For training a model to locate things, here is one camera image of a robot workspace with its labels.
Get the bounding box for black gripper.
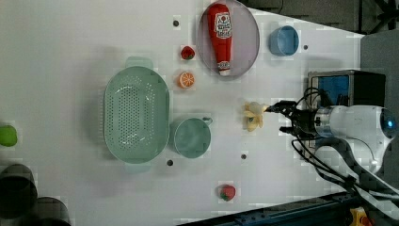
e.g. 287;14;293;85
266;100;317;139

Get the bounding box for peeled plush banana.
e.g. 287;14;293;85
244;102;267;132

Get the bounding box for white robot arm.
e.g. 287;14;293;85
266;101;398;220

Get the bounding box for green mug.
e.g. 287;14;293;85
169;117;213;159

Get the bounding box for blue bowl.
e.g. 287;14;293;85
268;25;299;57

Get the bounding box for grey round plate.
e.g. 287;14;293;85
197;0;260;77

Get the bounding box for large red strawberry toy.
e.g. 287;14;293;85
218;185;236;202

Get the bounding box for orange slice toy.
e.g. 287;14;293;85
178;72;195;89

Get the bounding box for small red strawberry toy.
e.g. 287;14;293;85
181;46;196;60

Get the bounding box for red plush ketchup bottle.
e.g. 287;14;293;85
207;3;232;76

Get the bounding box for green colander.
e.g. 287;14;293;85
104;56;169;173

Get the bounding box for black cylinder container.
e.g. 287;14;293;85
21;197;72;226
0;164;38;219

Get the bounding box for green apple toy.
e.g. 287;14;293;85
0;125;18;147

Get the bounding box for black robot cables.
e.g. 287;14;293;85
291;88;399;202

